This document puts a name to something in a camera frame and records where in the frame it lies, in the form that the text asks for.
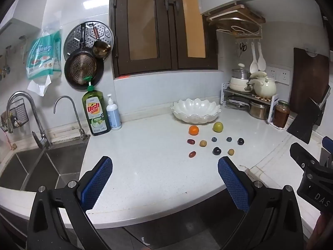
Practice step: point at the dark brown cutting board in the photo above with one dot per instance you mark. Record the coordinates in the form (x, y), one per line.
(307, 78)

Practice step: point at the yellow-green round fruit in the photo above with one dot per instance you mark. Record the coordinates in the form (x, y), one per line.
(218, 127)

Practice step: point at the black knife block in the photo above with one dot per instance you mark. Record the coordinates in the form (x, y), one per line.
(304, 122)

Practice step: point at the green dish soap bottle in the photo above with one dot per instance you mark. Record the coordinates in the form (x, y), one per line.
(95, 114)

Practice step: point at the yellow grape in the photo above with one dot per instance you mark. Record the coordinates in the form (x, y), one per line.
(203, 143)
(230, 151)

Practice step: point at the black frying pan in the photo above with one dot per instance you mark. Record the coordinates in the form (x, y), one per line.
(82, 70)

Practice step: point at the bagged paper towel pack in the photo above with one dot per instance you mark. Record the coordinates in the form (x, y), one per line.
(44, 57)

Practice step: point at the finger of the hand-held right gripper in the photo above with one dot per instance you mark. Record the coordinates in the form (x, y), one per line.
(327, 142)
(301, 156)

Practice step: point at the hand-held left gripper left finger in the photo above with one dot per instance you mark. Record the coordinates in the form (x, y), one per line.
(97, 182)

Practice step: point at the dark wooden window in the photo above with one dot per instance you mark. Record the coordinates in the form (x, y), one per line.
(166, 26)

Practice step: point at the wooden cutting board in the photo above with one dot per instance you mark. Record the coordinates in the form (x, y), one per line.
(226, 24)
(242, 9)

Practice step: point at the hanging metal utensil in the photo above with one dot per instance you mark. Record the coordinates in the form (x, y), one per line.
(6, 69)

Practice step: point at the small gooseneck faucet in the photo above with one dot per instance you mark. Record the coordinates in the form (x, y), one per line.
(78, 119)

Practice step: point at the brass ladle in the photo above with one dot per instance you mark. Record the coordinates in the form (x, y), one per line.
(101, 49)

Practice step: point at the round steel steamer plate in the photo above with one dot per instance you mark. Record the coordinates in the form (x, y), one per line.
(104, 32)

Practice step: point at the white pump bottle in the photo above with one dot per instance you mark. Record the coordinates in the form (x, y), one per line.
(113, 116)

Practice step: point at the dark red cherry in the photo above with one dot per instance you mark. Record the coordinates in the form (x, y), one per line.
(217, 151)
(241, 141)

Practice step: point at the orange tangerine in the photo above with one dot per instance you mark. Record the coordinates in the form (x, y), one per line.
(193, 130)

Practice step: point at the white shelf rack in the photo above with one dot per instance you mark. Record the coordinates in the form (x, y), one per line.
(273, 109)

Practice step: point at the white wall socket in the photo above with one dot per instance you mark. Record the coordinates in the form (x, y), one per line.
(279, 75)

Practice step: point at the white pot with glass lid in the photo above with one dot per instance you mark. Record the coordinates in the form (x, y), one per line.
(238, 82)

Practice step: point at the brown sauce jar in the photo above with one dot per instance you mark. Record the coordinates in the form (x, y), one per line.
(281, 116)

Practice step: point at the large steel faucet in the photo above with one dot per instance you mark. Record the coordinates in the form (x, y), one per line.
(39, 132)

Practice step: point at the black scissors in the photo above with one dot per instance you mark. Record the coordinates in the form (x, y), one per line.
(243, 47)

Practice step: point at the person's right hand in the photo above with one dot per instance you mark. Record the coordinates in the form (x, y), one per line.
(325, 226)

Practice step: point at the steel saucepan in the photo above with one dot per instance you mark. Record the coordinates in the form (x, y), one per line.
(258, 110)

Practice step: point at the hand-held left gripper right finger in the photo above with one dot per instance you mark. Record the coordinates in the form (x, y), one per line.
(234, 185)

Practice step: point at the white scalloped bowl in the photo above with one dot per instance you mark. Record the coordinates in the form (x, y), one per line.
(195, 112)

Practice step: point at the steel kitchen sink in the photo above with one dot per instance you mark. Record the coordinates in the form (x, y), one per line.
(39, 166)

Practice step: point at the glass pan lid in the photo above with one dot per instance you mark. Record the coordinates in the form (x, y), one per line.
(235, 99)

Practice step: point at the cream kettle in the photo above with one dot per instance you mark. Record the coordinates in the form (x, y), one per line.
(265, 86)

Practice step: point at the white rice spoon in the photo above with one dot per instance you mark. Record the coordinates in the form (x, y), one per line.
(253, 65)
(262, 62)

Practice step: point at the blueberry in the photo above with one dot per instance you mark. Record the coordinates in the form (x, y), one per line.
(214, 139)
(229, 139)

